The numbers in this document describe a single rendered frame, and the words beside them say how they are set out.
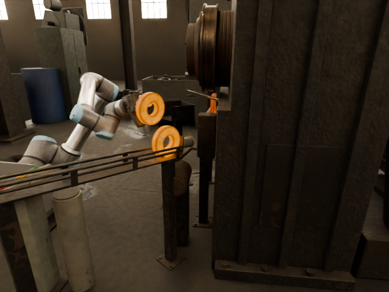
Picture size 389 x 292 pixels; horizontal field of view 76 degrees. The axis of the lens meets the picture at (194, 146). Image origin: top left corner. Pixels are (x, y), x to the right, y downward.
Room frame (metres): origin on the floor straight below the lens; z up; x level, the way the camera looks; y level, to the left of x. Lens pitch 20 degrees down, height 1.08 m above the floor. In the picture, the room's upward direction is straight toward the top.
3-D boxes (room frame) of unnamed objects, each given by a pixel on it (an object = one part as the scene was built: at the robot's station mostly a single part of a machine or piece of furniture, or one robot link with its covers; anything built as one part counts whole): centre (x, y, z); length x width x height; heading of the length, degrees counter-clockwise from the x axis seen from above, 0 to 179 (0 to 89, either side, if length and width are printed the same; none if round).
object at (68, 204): (0.96, 0.56, 0.26); 0.12 x 0.12 x 0.52
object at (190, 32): (1.55, 0.01, 1.11); 0.28 x 0.06 x 0.28; 174
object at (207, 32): (1.53, -0.08, 1.11); 0.47 x 0.06 x 0.47; 174
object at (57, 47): (4.72, 2.32, 0.75); 0.70 x 0.48 x 1.50; 174
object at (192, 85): (4.34, 0.29, 0.39); 1.03 x 0.83 x 0.79; 88
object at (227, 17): (1.53, -0.16, 1.11); 0.47 x 0.10 x 0.47; 174
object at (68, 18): (8.64, 4.09, 1.36); 1.37 x 1.16 x 2.71; 74
